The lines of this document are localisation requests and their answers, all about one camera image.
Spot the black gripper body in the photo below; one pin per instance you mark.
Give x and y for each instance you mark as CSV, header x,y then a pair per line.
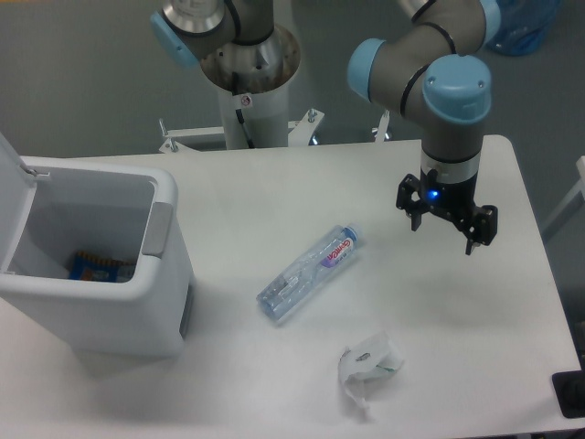
x,y
453,202

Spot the clear plastic water bottle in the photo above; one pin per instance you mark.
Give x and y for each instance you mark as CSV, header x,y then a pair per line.
x,y
324,260

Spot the white furniture piece right edge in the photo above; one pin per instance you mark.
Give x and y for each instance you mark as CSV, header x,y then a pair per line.
x,y
566,208

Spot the blue snack wrapper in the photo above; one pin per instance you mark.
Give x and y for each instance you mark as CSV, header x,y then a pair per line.
x,y
89,267

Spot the white paper trash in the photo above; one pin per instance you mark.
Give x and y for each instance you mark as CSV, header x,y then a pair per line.
x,y
364,368

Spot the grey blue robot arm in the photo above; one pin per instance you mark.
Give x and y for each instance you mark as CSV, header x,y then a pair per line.
x,y
430,77

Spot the white trash can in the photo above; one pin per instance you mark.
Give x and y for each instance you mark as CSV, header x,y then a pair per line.
x,y
94,253

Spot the black device at table edge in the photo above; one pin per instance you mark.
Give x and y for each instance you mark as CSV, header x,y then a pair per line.
x,y
569,389

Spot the blue plastic bag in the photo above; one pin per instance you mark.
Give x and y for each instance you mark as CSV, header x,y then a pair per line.
x,y
523,26

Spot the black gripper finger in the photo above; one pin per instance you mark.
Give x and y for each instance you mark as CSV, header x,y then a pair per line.
x,y
479,226
413,208

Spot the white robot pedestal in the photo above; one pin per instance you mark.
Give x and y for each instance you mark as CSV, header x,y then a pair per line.
x,y
252,84

